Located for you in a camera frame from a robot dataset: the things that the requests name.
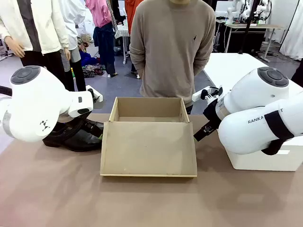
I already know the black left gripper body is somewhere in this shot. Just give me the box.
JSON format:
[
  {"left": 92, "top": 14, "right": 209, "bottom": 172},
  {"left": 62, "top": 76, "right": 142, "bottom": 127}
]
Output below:
[{"left": 81, "top": 118, "right": 104, "bottom": 136}]

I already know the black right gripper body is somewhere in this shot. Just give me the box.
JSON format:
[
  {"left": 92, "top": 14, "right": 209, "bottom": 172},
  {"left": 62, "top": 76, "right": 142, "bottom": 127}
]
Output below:
[{"left": 203, "top": 98, "right": 223, "bottom": 131}]

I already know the brown cardboard shoe box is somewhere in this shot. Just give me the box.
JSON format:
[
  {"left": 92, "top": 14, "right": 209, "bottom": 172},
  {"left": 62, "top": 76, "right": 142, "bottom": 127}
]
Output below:
[{"left": 99, "top": 96, "right": 198, "bottom": 178}]

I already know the plaid clothes pile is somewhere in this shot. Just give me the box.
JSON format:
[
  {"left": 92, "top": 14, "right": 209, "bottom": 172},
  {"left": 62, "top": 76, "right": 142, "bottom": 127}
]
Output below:
[{"left": 82, "top": 64, "right": 105, "bottom": 79}]

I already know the blue cloth pile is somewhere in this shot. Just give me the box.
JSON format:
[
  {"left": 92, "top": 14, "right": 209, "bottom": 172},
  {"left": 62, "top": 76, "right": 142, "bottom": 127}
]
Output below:
[{"left": 79, "top": 50, "right": 100, "bottom": 67}]

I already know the person in beige sweater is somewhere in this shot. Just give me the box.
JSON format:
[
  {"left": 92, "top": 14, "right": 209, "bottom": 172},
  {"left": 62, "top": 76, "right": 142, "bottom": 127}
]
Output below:
[{"left": 129, "top": 0, "right": 216, "bottom": 115}]

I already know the brown clothes heap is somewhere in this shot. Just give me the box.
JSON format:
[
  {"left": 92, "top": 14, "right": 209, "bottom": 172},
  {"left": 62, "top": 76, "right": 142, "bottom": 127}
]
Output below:
[{"left": 77, "top": 33, "right": 95, "bottom": 49}]

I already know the black stand pole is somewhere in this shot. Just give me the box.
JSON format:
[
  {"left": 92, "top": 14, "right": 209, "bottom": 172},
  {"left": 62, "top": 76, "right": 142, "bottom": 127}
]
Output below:
[{"left": 238, "top": 0, "right": 261, "bottom": 55}]

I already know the brown top desk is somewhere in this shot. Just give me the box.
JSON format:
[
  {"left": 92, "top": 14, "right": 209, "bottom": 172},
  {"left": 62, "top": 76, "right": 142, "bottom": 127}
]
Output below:
[{"left": 215, "top": 18, "right": 287, "bottom": 57}]

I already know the checkered cloth table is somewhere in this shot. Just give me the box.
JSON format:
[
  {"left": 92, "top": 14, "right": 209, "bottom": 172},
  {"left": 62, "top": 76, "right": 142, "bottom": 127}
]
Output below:
[{"left": 115, "top": 25, "right": 131, "bottom": 65}]

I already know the mannequin in white jacket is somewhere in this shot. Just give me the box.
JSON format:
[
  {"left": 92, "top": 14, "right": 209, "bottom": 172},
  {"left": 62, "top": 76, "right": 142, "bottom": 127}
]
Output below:
[{"left": 0, "top": 0, "right": 71, "bottom": 92}]

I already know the white curtain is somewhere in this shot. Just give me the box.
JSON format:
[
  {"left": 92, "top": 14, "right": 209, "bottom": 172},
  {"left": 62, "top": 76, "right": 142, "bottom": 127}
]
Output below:
[{"left": 279, "top": 0, "right": 303, "bottom": 60}]

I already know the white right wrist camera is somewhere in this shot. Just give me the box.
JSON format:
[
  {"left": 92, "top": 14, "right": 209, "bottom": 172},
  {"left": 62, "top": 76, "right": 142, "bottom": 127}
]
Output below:
[{"left": 192, "top": 85, "right": 223, "bottom": 102}]

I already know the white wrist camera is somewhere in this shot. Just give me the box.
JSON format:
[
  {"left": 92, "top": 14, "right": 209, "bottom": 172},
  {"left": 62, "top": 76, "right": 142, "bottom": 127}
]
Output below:
[
  {"left": 85, "top": 85, "right": 104, "bottom": 103},
  {"left": 192, "top": 85, "right": 223, "bottom": 102}
]

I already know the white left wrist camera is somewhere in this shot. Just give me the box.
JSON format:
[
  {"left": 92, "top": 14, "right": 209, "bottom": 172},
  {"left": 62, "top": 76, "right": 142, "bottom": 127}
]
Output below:
[{"left": 85, "top": 85, "right": 104, "bottom": 103}]

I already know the black right arm cable strap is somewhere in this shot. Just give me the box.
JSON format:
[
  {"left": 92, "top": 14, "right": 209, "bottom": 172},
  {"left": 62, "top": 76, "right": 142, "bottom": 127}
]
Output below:
[{"left": 261, "top": 110, "right": 295, "bottom": 156}]

